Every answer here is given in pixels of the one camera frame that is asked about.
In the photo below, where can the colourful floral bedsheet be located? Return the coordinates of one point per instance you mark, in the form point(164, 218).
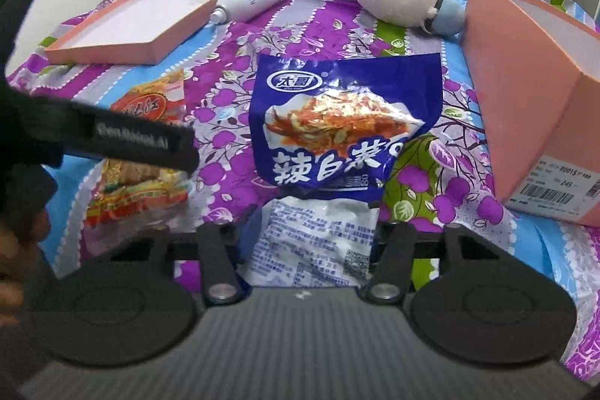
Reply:
point(441, 177)

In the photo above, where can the blue kimchi snack packet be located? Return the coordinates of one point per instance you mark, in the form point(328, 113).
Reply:
point(326, 135)

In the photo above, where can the pink deep cardboard box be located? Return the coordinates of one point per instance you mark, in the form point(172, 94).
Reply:
point(535, 71)

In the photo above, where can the person left hand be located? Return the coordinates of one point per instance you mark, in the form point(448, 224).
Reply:
point(18, 258)

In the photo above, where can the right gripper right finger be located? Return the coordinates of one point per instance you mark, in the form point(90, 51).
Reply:
point(396, 246)

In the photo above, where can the pink shallow box lid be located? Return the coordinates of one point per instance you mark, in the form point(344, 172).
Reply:
point(131, 32)

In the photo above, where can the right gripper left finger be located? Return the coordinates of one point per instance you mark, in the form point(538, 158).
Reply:
point(221, 248)

